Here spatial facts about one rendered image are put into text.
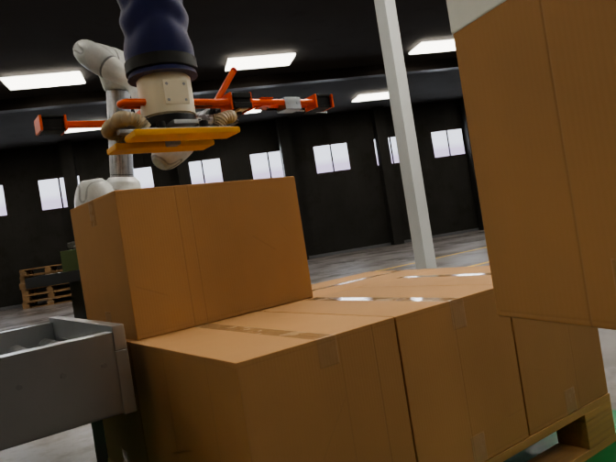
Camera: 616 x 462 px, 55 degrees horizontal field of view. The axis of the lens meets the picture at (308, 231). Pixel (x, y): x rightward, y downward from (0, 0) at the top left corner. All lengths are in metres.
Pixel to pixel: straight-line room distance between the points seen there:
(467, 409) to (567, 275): 0.89
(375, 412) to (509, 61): 0.83
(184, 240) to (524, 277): 1.15
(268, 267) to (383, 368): 0.65
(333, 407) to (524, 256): 0.64
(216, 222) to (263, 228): 0.16
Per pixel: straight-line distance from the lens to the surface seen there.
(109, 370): 1.48
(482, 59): 0.72
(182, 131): 1.80
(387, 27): 5.06
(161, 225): 1.66
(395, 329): 1.32
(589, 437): 1.94
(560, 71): 0.64
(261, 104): 2.09
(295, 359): 1.16
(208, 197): 1.73
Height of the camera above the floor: 0.76
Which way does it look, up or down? level
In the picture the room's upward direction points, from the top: 9 degrees counter-clockwise
